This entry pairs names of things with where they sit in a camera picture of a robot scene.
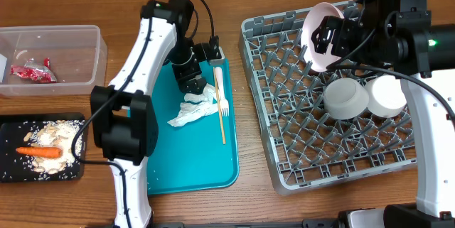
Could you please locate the wooden chopstick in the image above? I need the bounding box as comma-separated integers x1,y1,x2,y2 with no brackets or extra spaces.
213,67,226,145

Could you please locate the white tissue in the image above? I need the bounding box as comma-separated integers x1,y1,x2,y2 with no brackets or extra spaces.
168,84,218,127

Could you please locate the pile of rice and peanuts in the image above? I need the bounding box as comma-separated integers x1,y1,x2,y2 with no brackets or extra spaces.
1,119,86,181

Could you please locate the foil snack wrapper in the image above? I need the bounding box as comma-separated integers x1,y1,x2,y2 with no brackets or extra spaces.
11,58,57,83

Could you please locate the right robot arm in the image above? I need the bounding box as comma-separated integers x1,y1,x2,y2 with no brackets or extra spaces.
311,0,454,227

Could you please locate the clear plastic bin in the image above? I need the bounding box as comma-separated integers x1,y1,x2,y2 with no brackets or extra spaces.
1,25,107,97

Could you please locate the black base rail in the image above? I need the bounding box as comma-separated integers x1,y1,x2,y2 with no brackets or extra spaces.
152,218,348,228

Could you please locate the grey bowl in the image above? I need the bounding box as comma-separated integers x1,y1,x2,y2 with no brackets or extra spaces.
323,78,369,120

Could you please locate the grey plastic dishwasher rack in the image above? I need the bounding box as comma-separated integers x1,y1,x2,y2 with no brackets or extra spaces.
239,9,417,195

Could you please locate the black plastic tray bin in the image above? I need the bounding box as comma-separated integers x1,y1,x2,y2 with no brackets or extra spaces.
0,112,89,183

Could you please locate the orange carrot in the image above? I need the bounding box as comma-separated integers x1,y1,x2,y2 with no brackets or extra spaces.
16,147,63,159

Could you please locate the teal plastic serving tray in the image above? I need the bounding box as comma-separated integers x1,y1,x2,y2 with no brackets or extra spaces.
146,61,240,195

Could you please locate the white plastic fork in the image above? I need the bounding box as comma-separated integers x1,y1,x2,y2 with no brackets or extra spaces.
214,67,229,116

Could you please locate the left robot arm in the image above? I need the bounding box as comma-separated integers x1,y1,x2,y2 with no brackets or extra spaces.
86,0,225,227

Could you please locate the pink round plate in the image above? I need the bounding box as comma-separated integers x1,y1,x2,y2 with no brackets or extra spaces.
301,2,344,72

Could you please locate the white bowl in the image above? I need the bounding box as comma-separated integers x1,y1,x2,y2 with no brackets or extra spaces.
365,75,407,118

